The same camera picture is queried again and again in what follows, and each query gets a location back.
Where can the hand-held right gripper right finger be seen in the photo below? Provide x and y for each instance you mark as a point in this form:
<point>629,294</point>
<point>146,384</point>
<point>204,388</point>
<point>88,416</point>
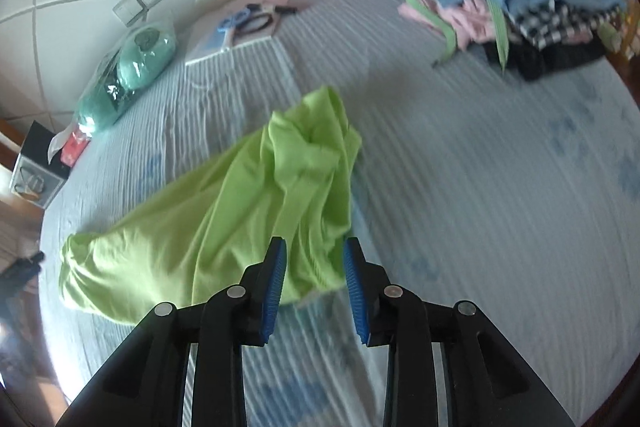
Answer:
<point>356,282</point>

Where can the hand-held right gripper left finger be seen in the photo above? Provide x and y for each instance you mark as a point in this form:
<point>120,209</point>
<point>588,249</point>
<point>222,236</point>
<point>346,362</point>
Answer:
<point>274,277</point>

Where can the lime green shirt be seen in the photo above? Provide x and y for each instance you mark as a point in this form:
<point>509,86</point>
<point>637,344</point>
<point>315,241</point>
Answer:
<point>225,227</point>

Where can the striped bed sheet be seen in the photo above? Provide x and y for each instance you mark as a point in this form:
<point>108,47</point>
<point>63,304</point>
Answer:
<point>450,187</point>

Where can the red packet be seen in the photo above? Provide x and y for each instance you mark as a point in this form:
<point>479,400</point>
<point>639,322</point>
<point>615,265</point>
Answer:
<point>75,147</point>

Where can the teal slippers in plastic bag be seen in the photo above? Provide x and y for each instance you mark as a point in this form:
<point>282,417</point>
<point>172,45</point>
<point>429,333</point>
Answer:
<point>127,72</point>

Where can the black hair band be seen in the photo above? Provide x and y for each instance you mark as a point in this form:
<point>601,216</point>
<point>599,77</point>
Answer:
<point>257,24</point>

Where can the black grey box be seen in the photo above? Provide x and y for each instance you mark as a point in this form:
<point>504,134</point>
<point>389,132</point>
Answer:
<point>37,174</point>

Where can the pink garment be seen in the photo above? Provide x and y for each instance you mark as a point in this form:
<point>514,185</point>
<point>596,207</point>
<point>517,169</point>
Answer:
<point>465,19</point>

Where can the black white checkered garment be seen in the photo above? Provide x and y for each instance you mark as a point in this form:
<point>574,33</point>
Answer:
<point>555,24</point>

